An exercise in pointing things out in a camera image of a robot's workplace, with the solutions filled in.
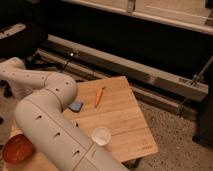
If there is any light wooden shelf edge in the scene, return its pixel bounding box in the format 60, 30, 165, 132
63, 0, 213, 35

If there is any long metal rail beam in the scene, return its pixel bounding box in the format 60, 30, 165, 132
41, 35, 209, 102

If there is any wooden board table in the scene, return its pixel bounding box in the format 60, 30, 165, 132
2, 75, 160, 171

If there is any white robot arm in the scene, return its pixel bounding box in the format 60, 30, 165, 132
0, 57, 129, 171

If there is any metal clamp rod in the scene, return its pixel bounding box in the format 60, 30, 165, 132
177, 56, 213, 116

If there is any orange bowl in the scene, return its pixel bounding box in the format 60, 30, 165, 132
2, 134, 35, 164

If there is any orange carrot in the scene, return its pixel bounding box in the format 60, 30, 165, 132
94, 86, 106, 108

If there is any blue sponge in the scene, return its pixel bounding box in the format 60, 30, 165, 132
69, 101, 83, 113

